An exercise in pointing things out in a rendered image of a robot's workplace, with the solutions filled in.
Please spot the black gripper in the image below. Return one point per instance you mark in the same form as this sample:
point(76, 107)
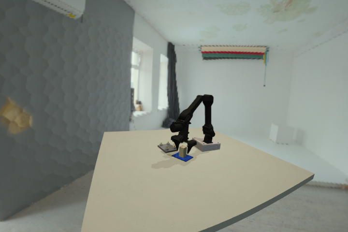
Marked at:
point(191, 143)

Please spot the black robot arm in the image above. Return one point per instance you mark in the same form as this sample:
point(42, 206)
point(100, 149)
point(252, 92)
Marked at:
point(183, 121)

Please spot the blue square plate with corner holes and tan block handle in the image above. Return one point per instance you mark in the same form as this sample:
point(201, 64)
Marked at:
point(182, 154)

